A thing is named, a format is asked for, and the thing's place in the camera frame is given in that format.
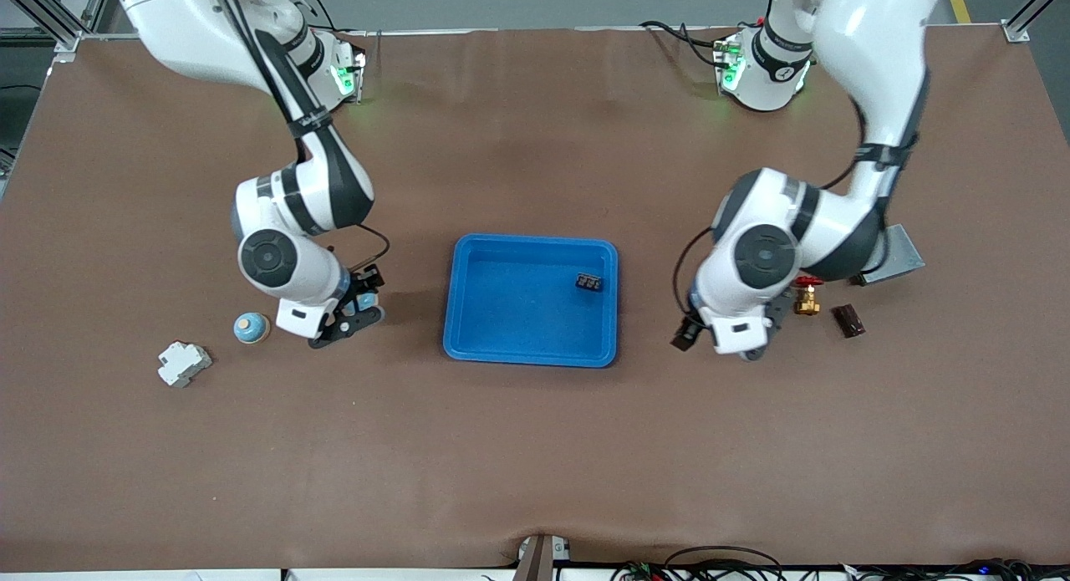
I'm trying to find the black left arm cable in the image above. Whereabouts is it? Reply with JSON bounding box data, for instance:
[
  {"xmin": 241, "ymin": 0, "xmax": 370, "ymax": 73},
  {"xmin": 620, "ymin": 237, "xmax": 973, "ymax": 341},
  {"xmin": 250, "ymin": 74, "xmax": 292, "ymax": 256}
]
[{"xmin": 673, "ymin": 96, "xmax": 870, "ymax": 321}]

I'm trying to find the brass valve red handwheel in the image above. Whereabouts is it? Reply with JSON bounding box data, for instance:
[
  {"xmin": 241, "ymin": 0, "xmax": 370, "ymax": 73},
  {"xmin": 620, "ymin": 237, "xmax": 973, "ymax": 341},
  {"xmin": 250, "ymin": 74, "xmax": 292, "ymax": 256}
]
[{"xmin": 792, "ymin": 276, "xmax": 825, "ymax": 317}]

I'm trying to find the long dark brown capacitor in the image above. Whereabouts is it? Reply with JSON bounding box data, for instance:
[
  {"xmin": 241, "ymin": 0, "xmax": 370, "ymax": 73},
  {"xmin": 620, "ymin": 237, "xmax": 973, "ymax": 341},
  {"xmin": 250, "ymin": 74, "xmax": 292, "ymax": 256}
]
[{"xmin": 832, "ymin": 303, "xmax": 867, "ymax": 339}]

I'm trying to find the brown table mat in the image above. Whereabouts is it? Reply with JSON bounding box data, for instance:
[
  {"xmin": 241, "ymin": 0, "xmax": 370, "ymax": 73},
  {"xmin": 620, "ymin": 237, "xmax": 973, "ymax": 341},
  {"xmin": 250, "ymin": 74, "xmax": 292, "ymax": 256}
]
[{"xmin": 0, "ymin": 25, "xmax": 1070, "ymax": 569}]

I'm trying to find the black cable tangle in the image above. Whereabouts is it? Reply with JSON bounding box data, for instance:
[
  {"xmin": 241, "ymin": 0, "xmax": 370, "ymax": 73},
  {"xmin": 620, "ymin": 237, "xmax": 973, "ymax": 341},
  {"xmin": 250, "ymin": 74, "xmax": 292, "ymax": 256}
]
[{"xmin": 609, "ymin": 546, "xmax": 1070, "ymax": 581}]

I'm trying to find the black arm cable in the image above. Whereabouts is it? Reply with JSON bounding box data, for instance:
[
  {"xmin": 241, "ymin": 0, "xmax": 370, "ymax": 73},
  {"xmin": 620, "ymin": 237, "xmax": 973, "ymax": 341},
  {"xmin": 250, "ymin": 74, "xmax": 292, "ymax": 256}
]
[
  {"xmin": 673, "ymin": 96, "xmax": 870, "ymax": 321},
  {"xmin": 213, "ymin": 0, "xmax": 392, "ymax": 273}
]

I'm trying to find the white circuit breaker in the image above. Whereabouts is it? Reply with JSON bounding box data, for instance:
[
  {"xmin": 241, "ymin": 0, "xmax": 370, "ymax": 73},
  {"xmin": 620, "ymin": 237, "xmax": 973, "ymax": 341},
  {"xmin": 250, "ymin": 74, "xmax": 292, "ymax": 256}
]
[{"xmin": 157, "ymin": 340, "xmax": 213, "ymax": 389}]

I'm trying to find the blue plastic tray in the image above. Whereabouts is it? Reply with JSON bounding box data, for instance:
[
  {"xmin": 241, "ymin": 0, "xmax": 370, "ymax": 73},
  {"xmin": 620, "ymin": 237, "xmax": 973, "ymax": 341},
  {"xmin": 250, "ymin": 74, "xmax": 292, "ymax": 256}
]
[{"xmin": 442, "ymin": 233, "xmax": 619, "ymax": 369}]

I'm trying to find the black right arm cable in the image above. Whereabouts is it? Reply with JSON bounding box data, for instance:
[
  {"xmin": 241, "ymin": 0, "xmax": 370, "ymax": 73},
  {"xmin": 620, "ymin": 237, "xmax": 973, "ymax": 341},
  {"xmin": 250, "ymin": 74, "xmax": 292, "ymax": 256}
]
[{"xmin": 213, "ymin": 0, "xmax": 392, "ymax": 273}]

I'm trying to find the silver metal box module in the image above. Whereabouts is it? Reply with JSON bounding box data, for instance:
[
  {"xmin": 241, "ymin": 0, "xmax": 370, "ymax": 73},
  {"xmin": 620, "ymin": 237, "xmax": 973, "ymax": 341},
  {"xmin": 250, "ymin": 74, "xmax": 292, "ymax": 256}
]
[{"xmin": 851, "ymin": 224, "xmax": 926, "ymax": 287}]

